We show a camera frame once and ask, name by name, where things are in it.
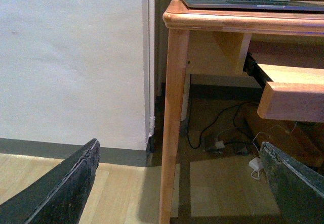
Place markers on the black drawer slide rail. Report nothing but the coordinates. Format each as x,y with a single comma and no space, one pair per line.
252,69

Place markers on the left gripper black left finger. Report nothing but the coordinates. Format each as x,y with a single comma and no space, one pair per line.
60,195

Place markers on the power strip on floor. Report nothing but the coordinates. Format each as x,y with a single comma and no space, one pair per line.
213,145

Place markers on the sliding wooden keyboard tray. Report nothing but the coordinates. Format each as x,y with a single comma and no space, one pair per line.
292,93

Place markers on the wooden desk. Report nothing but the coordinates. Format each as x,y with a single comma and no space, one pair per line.
222,38

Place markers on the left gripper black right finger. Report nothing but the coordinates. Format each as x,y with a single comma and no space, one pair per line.
298,190

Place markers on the white power adapter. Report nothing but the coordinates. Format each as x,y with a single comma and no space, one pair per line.
256,164

